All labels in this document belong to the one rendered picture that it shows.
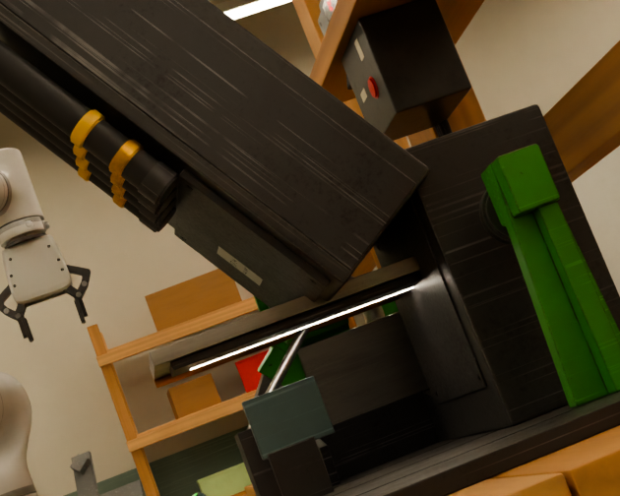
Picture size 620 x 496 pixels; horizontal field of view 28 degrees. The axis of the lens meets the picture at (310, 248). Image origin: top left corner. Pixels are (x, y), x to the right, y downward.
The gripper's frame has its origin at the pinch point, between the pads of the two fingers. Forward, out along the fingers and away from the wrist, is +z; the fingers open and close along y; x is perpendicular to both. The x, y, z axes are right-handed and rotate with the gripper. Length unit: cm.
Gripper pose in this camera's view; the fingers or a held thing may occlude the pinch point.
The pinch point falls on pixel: (55, 326)
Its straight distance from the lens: 212.6
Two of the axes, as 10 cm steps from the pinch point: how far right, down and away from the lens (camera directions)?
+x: 1.2, -2.0, -9.7
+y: -9.2, 3.3, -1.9
